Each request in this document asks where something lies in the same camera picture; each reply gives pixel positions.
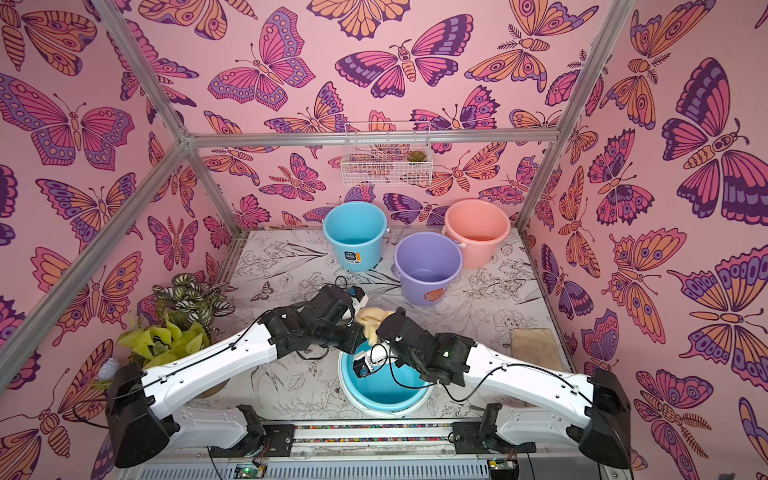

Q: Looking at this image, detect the potted green leafy plant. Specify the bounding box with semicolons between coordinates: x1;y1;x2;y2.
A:
117;273;235;371

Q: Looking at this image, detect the purple plastic bucket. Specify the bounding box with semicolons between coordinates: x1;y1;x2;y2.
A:
393;232;463;307

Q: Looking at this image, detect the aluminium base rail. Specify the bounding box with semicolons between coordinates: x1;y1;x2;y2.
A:
122;419;625;480

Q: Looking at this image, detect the small green succulent plant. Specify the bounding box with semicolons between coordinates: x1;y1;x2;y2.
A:
407;150;428;163

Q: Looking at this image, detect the light blue bucket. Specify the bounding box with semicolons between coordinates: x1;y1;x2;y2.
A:
338;353;434;419
322;201;388;272

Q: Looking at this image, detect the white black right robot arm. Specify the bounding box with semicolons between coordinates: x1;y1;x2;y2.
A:
354;307;632;470

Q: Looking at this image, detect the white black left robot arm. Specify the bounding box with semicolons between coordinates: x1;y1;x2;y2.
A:
105;284;368;469

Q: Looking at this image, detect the yellow cleaning cloth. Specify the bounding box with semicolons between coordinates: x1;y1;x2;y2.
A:
355;307;394;347

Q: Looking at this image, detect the white wire wall basket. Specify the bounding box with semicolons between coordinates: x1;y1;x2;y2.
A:
339;120;434;188

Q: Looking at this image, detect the pink plastic bucket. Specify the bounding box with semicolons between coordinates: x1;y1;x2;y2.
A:
442;199;511;270

